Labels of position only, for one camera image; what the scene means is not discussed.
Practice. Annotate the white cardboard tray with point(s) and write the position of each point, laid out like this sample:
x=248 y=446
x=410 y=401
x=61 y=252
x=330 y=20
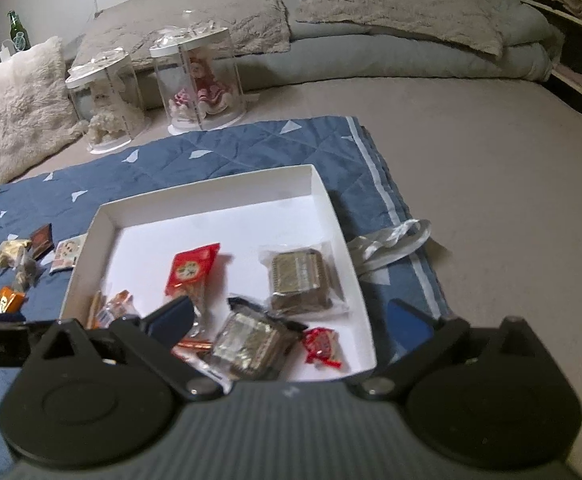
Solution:
x=131 y=243

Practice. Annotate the beige printed snack packet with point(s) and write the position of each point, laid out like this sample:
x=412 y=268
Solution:
x=67 y=253

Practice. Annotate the green glass bottle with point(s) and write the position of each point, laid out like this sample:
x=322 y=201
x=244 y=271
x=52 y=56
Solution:
x=18 y=34

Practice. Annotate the small orange snack packet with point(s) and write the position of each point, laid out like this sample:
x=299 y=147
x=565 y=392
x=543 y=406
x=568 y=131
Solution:
x=11 y=301

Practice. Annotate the grey folded duvet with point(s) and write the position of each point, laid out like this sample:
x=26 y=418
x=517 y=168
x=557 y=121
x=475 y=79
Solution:
x=532 y=47

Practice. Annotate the beige flat pillow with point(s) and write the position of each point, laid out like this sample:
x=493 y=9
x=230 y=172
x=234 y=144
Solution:
x=255 y=26
x=467 y=23

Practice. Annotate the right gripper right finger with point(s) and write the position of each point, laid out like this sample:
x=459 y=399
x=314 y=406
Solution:
x=424 y=346

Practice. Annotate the silver brown cake packet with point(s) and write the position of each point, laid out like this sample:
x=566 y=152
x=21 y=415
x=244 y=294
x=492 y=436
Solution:
x=253 y=344

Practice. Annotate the clear case red doll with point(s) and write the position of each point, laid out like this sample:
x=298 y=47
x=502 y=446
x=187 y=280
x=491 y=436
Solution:
x=198 y=78

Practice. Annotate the small red candy packet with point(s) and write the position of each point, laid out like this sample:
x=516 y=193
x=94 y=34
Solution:
x=322 y=347

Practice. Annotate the beige flat pillow left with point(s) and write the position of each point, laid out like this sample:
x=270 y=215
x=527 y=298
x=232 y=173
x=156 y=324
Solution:
x=255 y=26

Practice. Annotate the blue triangle-pattern quilt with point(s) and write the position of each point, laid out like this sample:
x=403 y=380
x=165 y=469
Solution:
x=118 y=404

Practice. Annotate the dark brown chocolate packet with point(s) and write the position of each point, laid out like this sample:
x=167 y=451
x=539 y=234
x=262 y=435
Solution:
x=41 y=241

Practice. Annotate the clear case white doll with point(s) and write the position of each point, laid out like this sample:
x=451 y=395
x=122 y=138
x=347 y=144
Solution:
x=107 y=100

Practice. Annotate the white fluffy pillow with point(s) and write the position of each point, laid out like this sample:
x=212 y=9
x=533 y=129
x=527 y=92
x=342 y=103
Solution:
x=37 y=117

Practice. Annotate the brown cake clear wrapper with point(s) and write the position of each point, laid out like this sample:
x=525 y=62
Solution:
x=303 y=281

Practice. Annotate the red square snack packet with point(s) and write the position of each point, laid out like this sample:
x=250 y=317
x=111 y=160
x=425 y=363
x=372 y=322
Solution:
x=189 y=273

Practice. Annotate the dark round snack clear wrapper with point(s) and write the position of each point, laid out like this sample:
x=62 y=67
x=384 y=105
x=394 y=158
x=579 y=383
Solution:
x=116 y=307

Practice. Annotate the cream gold-print snack bag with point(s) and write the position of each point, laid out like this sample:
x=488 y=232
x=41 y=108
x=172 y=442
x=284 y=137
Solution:
x=15 y=255

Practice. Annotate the beige flat pillow right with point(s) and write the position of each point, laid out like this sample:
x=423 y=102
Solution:
x=467 y=23

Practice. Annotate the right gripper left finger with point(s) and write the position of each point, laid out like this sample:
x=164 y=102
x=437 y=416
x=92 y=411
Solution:
x=149 y=341

